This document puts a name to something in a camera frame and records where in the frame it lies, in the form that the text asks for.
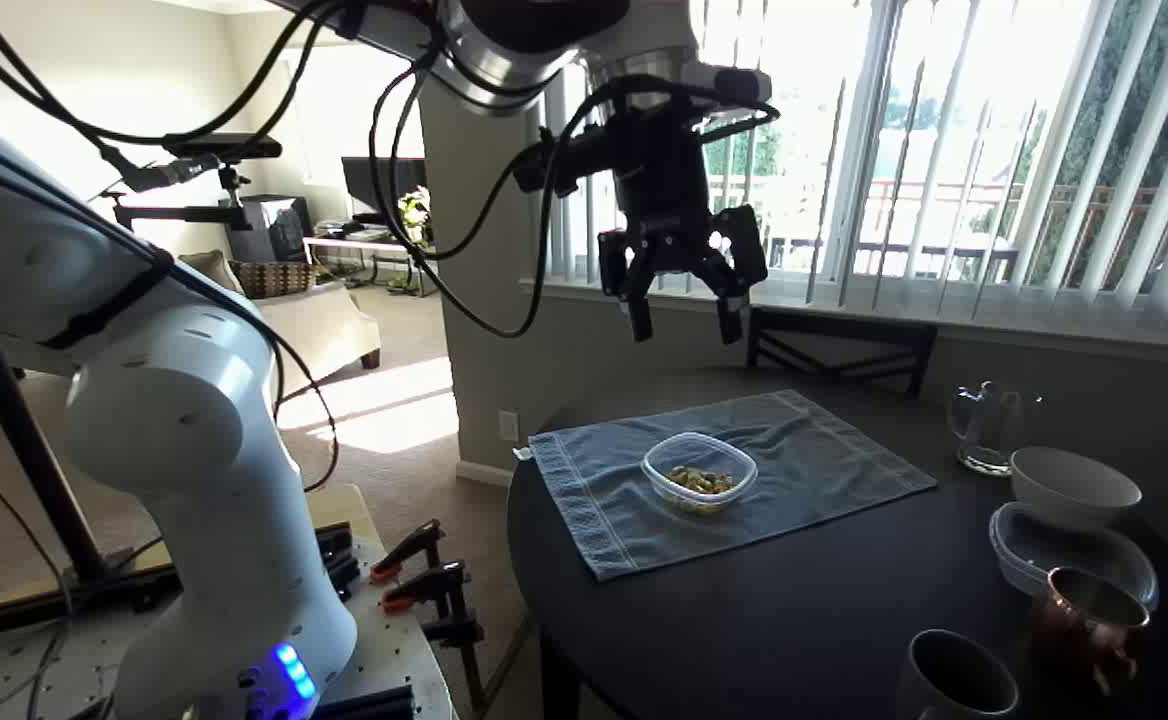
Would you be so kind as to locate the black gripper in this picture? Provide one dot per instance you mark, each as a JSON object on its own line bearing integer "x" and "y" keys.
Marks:
{"x": 667, "y": 182}

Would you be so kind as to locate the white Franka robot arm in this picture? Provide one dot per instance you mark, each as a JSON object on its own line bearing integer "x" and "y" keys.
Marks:
{"x": 185, "y": 440}

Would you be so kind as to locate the yellow candy pile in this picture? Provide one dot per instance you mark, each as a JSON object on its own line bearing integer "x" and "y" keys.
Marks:
{"x": 701, "y": 478}

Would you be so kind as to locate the blue towel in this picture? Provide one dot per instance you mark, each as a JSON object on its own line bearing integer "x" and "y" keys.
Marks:
{"x": 818, "y": 466}

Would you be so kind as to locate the black chair with crossed back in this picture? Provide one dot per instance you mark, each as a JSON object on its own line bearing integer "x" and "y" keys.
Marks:
{"x": 838, "y": 327}

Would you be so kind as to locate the clear plastic container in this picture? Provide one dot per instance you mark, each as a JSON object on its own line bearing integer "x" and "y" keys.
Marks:
{"x": 657, "y": 491}

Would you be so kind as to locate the clear drinking glass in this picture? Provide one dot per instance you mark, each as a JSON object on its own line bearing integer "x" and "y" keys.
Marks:
{"x": 984, "y": 425}

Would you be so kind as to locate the black monitor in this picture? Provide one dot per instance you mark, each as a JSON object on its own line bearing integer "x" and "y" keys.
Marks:
{"x": 380, "y": 182}

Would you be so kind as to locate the white vertical window blinds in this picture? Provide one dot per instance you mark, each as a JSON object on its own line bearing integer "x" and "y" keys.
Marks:
{"x": 1010, "y": 146}

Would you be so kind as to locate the beige couch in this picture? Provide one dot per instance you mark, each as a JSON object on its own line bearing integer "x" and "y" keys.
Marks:
{"x": 317, "y": 330}

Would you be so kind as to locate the white bowl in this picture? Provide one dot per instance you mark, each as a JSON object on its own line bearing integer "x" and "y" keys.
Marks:
{"x": 1075, "y": 491}

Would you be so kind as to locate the robot mounting table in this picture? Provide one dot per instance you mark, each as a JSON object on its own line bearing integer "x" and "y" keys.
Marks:
{"x": 406, "y": 664}

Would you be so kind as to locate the grey mug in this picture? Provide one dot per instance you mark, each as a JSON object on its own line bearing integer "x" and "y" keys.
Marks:
{"x": 956, "y": 682}

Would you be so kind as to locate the black stand leg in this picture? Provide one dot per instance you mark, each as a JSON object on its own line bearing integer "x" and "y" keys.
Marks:
{"x": 29, "y": 454}

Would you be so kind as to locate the white wall outlet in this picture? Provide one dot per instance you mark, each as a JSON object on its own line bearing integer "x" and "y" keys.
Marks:
{"x": 508, "y": 425}

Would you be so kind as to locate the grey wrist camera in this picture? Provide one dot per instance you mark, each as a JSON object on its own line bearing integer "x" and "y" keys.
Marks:
{"x": 728, "y": 84}

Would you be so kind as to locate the black camera stand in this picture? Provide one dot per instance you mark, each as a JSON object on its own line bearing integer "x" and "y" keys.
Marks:
{"x": 210, "y": 146}

